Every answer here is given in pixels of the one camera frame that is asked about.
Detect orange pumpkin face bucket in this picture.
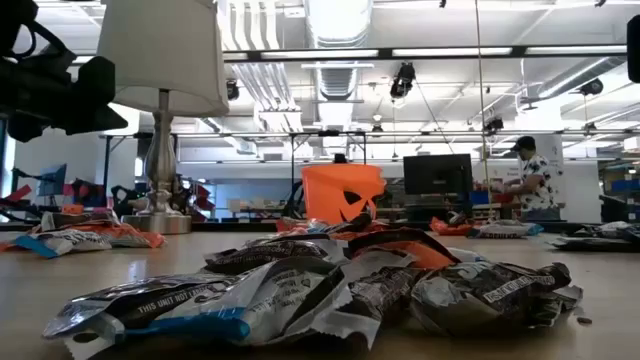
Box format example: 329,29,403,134
301,163,388,225

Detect black computer monitor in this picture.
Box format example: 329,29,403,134
403,153,474,196

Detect small dark monitor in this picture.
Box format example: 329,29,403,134
37,163,69,198

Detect long strip light bar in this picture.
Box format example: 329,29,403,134
222,45,629,63

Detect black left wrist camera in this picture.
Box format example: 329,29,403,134
71,54,118,109

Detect person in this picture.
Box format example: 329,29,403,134
492,135,567,223

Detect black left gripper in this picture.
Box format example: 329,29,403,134
0,45,130,145

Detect silver ceiling air duct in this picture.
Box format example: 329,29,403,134
303,0,375,101

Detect blue storage bins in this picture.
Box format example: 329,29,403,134
609,178,640,194

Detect black office chair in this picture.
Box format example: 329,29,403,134
598,193,631,224

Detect white shade silver table lamp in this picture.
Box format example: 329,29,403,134
96,0,231,236

